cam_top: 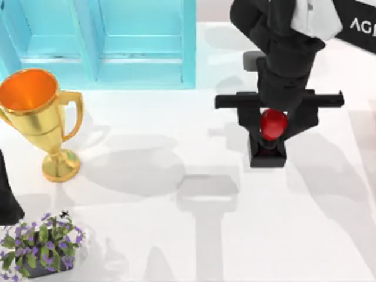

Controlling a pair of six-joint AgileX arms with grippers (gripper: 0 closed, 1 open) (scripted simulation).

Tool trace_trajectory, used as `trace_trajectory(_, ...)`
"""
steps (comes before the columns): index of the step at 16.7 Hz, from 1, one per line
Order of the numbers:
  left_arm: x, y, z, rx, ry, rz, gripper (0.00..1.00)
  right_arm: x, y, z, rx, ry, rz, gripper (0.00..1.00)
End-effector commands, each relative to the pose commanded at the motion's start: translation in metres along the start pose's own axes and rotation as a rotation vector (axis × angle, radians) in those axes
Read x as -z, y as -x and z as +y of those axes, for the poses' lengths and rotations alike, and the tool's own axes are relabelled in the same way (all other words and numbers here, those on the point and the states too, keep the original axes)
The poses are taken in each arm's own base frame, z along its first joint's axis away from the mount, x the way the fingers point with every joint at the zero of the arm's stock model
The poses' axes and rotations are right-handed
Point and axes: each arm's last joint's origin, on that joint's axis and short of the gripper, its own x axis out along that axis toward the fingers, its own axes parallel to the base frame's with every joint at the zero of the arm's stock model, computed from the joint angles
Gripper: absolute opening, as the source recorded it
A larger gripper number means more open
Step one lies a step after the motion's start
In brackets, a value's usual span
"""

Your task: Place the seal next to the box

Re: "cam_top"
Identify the grey rounded box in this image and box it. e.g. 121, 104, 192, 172
243, 50, 265, 72

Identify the gold trophy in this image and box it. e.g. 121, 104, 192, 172
0, 68, 85, 183

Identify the light blue rack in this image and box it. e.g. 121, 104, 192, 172
0, 0, 197, 90

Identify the potted plant with purple flowers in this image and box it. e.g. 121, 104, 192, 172
0, 210, 89, 281

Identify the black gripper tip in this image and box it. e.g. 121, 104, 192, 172
0, 149, 26, 226

